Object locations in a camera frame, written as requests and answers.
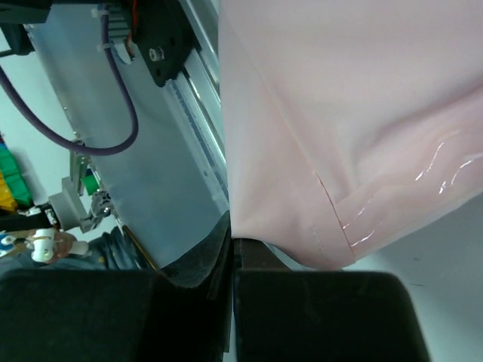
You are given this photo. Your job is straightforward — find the green and yellow background objects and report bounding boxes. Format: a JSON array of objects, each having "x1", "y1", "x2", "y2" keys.
[{"x1": 1, "y1": 137, "x2": 33, "y2": 213}]

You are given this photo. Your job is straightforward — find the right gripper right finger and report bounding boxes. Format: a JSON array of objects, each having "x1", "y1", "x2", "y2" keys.
[{"x1": 233, "y1": 239, "x2": 430, "y2": 361}]

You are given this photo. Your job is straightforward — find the pink bra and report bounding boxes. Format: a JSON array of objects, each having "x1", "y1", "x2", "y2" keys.
[{"x1": 218, "y1": 1, "x2": 482, "y2": 269}]

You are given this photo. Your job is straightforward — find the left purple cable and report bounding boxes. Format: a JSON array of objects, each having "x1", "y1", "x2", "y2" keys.
[{"x1": 0, "y1": 11, "x2": 139, "y2": 156}]

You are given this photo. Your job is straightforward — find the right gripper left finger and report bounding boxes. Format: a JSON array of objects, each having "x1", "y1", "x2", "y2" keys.
[{"x1": 1, "y1": 214, "x2": 231, "y2": 361}]

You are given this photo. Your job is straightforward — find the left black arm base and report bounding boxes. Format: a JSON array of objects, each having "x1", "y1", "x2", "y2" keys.
[{"x1": 132, "y1": 0, "x2": 197, "y2": 87}]

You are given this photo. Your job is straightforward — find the aluminium frame rail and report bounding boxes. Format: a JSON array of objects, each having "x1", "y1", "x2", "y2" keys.
[{"x1": 27, "y1": 1, "x2": 229, "y2": 267}]

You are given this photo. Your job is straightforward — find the grey clamp fixture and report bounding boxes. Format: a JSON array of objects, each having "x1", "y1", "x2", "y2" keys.
[{"x1": 48, "y1": 151, "x2": 114, "y2": 233}]

